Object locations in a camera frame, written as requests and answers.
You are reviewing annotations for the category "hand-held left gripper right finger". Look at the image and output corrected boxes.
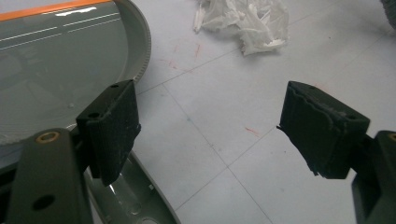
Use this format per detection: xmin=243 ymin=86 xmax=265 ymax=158
xmin=276 ymin=80 xmax=372 ymax=180

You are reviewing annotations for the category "pile of white paper shreds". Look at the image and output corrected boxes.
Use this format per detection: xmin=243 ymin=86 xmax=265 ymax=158
xmin=192 ymin=0 xmax=290 ymax=57

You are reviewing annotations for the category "grey dustpan with orange edge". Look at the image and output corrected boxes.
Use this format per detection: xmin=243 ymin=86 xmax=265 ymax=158
xmin=0 ymin=0 xmax=182 ymax=224

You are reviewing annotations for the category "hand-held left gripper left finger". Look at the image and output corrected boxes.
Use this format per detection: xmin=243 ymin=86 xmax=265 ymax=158
xmin=76 ymin=78 xmax=142 ymax=188

